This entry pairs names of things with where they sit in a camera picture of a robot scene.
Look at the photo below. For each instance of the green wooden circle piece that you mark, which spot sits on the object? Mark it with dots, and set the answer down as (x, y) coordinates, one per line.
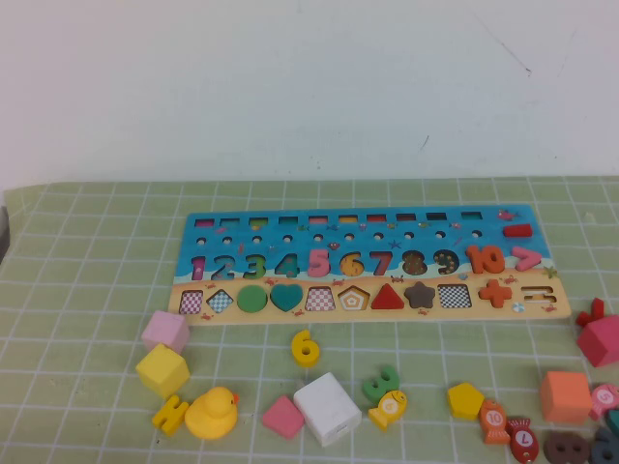
(251, 299)

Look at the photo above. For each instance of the light pink wooden cube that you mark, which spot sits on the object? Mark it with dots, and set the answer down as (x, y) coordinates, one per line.
(164, 331)

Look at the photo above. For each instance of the teal wooden number four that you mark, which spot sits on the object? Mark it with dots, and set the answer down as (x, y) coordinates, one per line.
(614, 419)

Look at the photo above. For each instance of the pink wooden diamond piece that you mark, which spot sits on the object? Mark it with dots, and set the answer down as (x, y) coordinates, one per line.
(283, 418)

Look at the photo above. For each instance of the teal wooden heart piece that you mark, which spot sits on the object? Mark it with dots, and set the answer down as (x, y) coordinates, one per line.
(286, 297)

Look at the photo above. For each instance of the yellow H-shaped wooden piece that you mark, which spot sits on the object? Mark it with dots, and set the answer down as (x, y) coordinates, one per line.
(169, 415)

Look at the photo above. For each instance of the brown wooden number eight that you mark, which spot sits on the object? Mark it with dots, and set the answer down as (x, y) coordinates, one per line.
(551, 449)

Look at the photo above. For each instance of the yellow wooden cube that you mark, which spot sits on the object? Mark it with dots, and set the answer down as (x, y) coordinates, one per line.
(162, 372)

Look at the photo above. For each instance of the pink wooden greater-than sign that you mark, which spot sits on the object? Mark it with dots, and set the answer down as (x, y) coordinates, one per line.
(529, 258)

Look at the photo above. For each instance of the red wooden sign piece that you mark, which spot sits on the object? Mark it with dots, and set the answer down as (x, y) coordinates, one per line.
(596, 311)

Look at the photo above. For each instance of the red wooden triangle piece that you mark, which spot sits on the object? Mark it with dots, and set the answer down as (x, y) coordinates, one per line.
(387, 299)

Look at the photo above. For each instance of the orange wooden plus sign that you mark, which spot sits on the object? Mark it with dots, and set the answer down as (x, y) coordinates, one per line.
(494, 293)

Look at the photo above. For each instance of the yellow wooden pentagon piece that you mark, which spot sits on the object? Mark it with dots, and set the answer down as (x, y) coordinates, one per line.
(465, 401)

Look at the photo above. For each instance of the red wooden fish seven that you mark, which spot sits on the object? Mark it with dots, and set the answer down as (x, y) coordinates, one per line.
(523, 440)

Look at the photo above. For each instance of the magenta wooden cube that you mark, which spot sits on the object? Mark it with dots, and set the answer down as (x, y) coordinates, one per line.
(602, 340)

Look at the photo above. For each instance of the brown wooden star piece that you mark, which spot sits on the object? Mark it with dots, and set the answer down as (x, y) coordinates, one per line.
(421, 296)

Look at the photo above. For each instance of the dark blue wooden number nine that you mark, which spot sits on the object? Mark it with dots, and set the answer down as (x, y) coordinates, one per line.
(604, 449)

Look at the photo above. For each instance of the green checked tablecloth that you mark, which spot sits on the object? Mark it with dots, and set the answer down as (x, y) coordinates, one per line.
(435, 353)

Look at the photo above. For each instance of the orange wooden fish ten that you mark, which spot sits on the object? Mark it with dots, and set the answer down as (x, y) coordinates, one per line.
(494, 420)

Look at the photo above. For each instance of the yellow wooden number six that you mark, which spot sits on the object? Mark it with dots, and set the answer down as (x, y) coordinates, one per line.
(300, 340)

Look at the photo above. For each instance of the yellow rubber duck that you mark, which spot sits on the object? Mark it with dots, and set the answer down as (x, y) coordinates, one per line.
(210, 415)

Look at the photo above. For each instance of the blue wooden number puzzle board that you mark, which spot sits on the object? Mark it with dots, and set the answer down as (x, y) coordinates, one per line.
(488, 229)

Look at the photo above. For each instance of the orange wooden number ten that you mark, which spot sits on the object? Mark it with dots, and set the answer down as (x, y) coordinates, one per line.
(476, 261)

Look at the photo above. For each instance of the orange wooden cube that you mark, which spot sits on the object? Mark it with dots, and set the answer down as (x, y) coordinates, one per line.
(566, 398)

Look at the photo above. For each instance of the grey object at table edge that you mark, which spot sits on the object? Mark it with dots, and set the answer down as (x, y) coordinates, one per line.
(4, 237)

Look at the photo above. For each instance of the pink wooden fish five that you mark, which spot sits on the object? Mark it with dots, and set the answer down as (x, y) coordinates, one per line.
(604, 398)

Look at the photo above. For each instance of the red wooden minus block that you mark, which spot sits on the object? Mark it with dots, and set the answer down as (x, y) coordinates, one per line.
(517, 231)

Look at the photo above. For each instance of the yellow wooden fish six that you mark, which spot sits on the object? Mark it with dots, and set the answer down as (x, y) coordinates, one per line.
(387, 410)

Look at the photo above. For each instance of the green wooden number three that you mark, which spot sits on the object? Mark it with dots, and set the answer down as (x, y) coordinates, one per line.
(374, 386)

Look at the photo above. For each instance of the pink wooden number five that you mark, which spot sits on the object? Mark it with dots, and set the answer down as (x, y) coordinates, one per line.
(316, 263)

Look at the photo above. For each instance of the white charger block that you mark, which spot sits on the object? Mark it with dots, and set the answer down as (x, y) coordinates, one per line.
(326, 408)

